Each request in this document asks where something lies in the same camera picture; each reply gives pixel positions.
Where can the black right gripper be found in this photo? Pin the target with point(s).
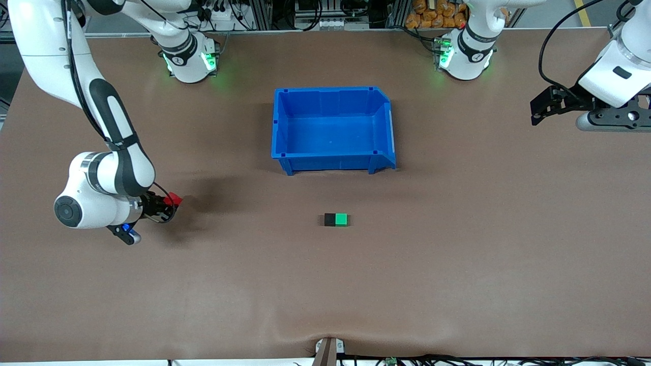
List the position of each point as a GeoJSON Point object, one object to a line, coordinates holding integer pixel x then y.
{"type": "Point", "coordinates": [151, 207]}

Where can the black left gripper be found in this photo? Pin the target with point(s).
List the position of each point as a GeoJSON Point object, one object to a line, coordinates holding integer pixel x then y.
{"type": "Point", "coordinates": [570, 99]}

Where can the red cube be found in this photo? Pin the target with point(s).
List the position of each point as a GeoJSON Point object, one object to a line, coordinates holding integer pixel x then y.
{"type": "Point", "coordinates": [174, 198]}

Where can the green cube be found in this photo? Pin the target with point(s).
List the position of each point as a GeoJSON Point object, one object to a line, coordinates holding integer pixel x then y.
{"type": "Point", "coordinates": [342, 219]}

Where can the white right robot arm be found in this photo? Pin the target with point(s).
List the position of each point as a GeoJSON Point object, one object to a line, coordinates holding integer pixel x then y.
{"type": "Point", "coordinates": [46, 40]}

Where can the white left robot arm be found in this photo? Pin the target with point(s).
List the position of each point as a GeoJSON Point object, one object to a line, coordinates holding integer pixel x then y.
{"type": "Point", "coordinates": [468, 51]}

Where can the black cube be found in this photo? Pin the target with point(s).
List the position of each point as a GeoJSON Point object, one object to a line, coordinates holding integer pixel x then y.
{"type": "Point", "coordinates": [330, 219]}

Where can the orange packaged items pile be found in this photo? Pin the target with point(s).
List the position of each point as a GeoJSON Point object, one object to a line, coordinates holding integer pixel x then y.
{"type": "Point", "coordinates": [432, 15]}

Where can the blue plastic storage bin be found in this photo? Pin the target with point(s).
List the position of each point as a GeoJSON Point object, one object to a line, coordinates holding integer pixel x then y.
{"type": "Point", "coordinates": [330, 132]}

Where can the white power strip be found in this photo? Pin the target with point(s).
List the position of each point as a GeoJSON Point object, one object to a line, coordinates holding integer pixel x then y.
{"type": "Point", "coordinates": [224, 20]}

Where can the grey table edge bracket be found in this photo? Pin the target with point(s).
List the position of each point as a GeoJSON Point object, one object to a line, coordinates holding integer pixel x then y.
{"type": "Point", "coordinates": [341, 347]}

